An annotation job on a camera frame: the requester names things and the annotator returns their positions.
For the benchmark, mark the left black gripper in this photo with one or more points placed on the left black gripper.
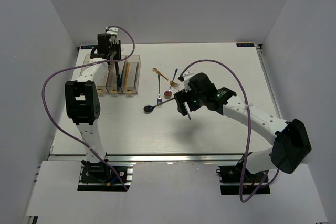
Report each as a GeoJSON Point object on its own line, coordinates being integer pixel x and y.
{"type": "Point", "coordinates": [117, 46]}

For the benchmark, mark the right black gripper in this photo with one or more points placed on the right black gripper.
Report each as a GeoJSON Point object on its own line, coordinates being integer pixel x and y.
{"type": "Point", "coordinates": [181, 97]}

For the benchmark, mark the gold chopstick slanted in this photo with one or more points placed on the gold chopstick slanted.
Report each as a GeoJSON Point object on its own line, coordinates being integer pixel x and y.
{"type": "Point", "coordinates": [125, 75]}

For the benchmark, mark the blue knife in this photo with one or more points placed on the blue knife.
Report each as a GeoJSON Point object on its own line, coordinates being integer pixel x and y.
{"type": "Point", "coordinates": [120, 69]}

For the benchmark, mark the rainbow purple spoon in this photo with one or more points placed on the rainbow purple spoon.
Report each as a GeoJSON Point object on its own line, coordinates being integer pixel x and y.
{"type": "Point", "coordinates": [168, 92]}

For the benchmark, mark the rainbow green fork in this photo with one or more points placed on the rainbow green fork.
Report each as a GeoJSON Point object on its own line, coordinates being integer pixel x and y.
{"type": "Point", "coordinates": [159, 99]}

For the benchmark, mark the black spoon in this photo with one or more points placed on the black spoon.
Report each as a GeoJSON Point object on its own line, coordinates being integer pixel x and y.
{"type": "Point", "coordinates": [149, 109]}

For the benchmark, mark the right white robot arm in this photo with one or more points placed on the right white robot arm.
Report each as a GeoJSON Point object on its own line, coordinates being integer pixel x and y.
{"type": "Point", "coordinates": [289, 140]}

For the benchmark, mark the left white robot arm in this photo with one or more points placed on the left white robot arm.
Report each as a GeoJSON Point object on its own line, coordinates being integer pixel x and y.
{"type": "Point", "coordinates": [82, 101]}

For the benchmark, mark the clear drawer container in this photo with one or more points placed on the clear drawer container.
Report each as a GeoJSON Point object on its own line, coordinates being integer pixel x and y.
{"type": "Point", "coordinates": [113, 87]}
{"type": "Point", "coordinates": [129, 89]}
{"type": "Point", "coordinates": [104, 83]}
{"type": "Point", "coordinates": [88, 60]}

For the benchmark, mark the left blue table label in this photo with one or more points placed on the left blue table label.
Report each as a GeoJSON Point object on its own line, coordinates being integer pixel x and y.
{"type": "Point", "coordinates": [87, 47]}

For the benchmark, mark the blue table label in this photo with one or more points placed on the blue table label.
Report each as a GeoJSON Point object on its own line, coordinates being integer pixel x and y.
{"type": "Point", "coordinates": [87, 47]}
{"type": "Point", "coordinates": [245, 44]}

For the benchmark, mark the ornate gold fork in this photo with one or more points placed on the ornate gold fork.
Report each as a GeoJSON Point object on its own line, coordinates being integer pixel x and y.
{"type": "Point", "coordinates": [175, 85]}

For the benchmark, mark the right blue table label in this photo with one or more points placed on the right blue table label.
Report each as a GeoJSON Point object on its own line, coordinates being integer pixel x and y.
{"type": "Point", "coordinates": [245, 44]}

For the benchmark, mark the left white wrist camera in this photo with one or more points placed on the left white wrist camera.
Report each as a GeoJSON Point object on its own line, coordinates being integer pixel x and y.
{"type": "Point", "coordinates": [112, 30]}

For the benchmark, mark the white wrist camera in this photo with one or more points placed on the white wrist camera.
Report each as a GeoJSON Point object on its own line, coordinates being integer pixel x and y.
{"type": "Point", "coordinates": [112, 30]}
{"type": "Point", "coordinates": [185, 78]}

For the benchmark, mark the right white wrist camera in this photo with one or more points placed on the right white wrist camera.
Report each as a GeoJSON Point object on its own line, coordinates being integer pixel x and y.
{"type": "Point", "coordinates": [185, 78]}

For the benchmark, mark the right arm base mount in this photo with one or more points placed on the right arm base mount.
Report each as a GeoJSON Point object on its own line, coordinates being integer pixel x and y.
{"type": "Point", "coordinates": [229, 178]}

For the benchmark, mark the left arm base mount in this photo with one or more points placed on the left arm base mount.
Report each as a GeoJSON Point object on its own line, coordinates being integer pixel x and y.
{"type": "Point", "coordinates": [98, 177]}

